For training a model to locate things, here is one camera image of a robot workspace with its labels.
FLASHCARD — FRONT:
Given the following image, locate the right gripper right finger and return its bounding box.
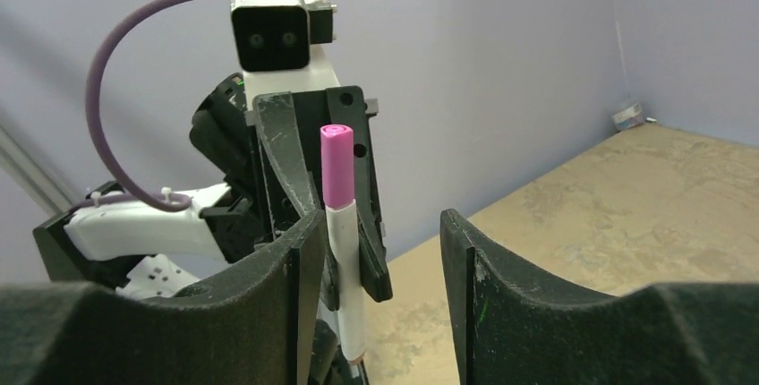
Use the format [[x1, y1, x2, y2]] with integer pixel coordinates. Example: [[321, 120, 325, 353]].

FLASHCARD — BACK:
[[439, 210, 758, 384]]

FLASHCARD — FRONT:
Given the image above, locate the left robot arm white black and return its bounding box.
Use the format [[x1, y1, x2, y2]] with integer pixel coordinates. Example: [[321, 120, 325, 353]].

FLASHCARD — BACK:
[[1, 75, 392, 384]]

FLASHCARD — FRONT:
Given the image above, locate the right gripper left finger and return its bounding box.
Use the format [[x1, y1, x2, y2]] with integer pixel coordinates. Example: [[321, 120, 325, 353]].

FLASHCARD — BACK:
[[1, 210, 327, 384]]

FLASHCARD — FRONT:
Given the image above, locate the white pen brown tip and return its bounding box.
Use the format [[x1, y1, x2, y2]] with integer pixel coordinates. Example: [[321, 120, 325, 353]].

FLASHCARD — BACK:
[[326, 201, 366, 365]]

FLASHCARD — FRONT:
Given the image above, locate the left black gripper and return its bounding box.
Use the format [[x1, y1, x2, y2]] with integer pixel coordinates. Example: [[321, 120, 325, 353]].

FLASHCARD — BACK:
[[248, 85, 393, 303]]

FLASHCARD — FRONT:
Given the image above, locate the pink pen cap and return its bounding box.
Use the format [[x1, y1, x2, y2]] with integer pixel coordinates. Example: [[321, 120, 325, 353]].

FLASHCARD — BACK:
[[320, 124, 355, 210]]

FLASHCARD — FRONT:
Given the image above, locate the tape roll in corner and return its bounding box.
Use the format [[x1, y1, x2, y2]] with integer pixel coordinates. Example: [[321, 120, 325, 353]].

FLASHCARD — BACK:
[[611, 100, 645, 132]]

